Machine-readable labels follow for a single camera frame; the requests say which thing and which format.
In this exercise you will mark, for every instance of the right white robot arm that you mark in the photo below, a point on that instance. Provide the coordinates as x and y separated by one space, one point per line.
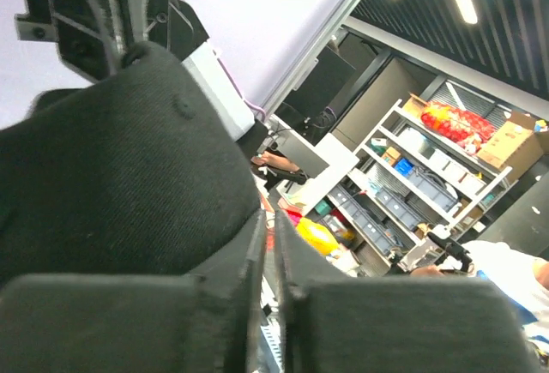
92 37

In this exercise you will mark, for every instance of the red mesh bag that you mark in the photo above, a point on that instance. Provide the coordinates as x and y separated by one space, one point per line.
465 128

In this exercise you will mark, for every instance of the black baseball cap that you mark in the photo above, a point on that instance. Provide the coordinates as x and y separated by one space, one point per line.
133 175

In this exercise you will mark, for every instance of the yellow bag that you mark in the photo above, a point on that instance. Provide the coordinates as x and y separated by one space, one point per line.
317 236

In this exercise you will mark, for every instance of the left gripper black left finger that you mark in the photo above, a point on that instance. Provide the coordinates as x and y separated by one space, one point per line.
204 321

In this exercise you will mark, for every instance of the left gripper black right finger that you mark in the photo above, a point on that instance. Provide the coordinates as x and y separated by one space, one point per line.
332 322

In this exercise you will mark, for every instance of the person in white shirt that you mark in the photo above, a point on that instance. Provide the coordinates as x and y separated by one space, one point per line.
521 277

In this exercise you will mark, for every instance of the white metal storage shelf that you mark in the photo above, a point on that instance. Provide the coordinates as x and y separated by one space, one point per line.
409 178

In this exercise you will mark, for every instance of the black computer monitor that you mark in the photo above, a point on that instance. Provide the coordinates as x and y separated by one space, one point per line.
308 109

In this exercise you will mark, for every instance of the cardboard box on shelf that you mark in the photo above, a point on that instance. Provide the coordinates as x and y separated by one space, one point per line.
518 144

